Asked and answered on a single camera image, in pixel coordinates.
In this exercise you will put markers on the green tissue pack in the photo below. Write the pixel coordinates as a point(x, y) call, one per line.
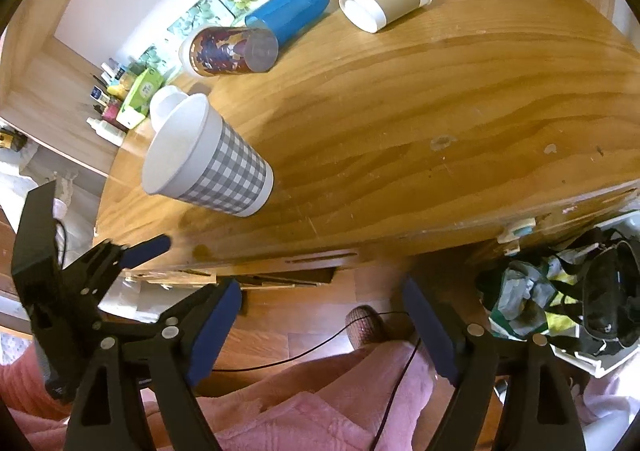
point(142, 91)

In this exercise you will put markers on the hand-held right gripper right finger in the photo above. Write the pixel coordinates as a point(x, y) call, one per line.
point(430, 331)

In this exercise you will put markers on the green white plastic bag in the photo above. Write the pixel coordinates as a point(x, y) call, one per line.
point(520, 296)

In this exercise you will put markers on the blue plastic cup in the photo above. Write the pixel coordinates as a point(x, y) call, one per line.
point(290, 11)

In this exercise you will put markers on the yellow black tool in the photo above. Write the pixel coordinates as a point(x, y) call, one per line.
point(7, 138)

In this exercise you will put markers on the pink fleece robe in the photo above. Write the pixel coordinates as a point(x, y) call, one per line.
point(310, 406)

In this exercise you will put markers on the white teal drawer knob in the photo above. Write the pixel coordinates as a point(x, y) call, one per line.
point(517, 233)

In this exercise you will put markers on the small white cup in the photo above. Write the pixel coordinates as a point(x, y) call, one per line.
point(165, 101)

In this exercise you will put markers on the purple gold printed cup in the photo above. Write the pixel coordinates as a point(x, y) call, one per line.
point(220, 51)

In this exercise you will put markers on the grey checkered paper cup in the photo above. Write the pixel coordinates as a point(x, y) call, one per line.
point(225, 171)

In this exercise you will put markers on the pale pink white cloth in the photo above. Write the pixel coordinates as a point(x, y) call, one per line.
point(610, 411)

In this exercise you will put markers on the person's left forearm pink sleeve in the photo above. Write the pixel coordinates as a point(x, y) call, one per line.
point(20, 381)

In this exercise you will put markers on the wooden table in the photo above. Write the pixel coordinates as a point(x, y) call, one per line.
point(380, 131)

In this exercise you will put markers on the knitted brown slipper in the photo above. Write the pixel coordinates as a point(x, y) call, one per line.
point(367, 326)

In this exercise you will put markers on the black backpack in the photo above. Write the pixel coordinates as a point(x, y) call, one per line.
point(610, 291)

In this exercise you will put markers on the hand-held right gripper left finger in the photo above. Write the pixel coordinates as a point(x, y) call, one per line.
point(215, 331)

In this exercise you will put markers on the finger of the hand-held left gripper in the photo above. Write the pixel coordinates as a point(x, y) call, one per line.
point(135, 321)
point(147, 248)

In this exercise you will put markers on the white lace cloth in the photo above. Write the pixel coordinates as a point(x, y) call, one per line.
point(45, 166)

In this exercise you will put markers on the cluster of cosmetic bottles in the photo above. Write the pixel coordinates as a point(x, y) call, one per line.
point(105, 130)

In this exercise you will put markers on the black and green bag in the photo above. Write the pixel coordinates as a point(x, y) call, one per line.
point(595, 361)

